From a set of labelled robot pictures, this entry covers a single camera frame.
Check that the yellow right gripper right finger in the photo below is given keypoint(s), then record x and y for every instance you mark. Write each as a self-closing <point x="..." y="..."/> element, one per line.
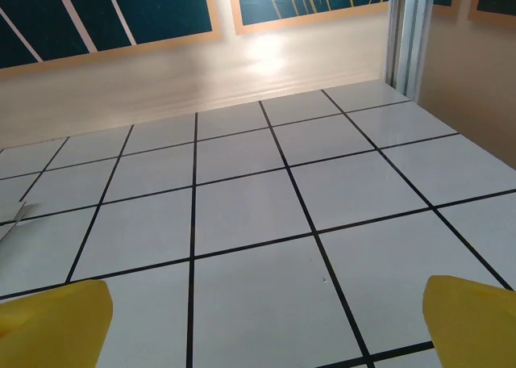
<point x="475" y="327"/>

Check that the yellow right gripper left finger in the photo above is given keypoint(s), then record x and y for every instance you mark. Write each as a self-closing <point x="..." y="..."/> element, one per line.
<point x="52" y="327"/>

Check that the white paper box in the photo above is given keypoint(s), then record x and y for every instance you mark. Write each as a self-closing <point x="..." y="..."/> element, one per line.
<point x="12" y="218"/>

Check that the aluminium frame post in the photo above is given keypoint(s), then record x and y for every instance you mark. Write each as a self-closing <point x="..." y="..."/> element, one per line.
<point x="407" y="37"/>

